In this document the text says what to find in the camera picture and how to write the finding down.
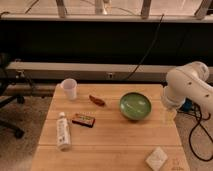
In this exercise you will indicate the white sponge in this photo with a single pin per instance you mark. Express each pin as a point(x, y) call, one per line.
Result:
point(156, 159)

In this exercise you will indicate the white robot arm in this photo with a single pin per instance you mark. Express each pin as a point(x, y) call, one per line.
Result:
point(188, 82)

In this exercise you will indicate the green ceramic bowl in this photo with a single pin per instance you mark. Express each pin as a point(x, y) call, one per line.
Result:
point(135, 106)

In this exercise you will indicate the brown chili pepper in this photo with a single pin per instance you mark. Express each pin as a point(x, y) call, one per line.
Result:
point(97, 101)

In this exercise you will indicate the white plastic cup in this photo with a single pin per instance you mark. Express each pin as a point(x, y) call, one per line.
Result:
point(69, 87)

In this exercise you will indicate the small red box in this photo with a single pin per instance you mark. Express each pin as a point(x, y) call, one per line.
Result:
point(83, 120)

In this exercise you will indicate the white plastic bottle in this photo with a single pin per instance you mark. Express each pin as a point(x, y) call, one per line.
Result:
point(63, 132)

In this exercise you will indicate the blue power adapter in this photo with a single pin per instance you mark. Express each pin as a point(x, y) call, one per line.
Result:
point(187, 106)

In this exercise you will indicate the black office chair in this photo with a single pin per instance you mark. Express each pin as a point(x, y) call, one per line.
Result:
point(4, 62)

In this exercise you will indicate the long metal rail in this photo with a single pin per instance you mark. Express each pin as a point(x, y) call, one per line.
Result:
point(92, 72)

